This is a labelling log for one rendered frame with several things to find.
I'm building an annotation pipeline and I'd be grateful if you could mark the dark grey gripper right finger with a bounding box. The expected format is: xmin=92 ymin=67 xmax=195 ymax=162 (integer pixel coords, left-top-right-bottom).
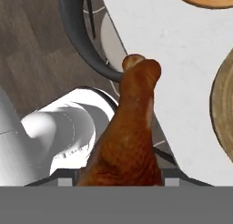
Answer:
xmin=160 ymin=168 xmax=214 ymax=188

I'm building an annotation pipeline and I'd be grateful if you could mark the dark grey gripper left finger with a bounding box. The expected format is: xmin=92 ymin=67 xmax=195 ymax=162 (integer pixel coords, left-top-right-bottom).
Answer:
xmin=25 ymin=168 xmax=81 ymax=188

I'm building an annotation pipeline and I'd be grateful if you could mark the brown chicken drumstick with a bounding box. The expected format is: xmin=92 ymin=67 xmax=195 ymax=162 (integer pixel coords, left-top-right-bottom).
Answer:
xmin=76 ymin=53 xmax=165 ymax=187

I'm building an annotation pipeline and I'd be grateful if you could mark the white round cylinder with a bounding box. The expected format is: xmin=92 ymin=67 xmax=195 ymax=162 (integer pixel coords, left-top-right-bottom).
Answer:
xmin=0 ymin=86 xmax=120 ymax=187

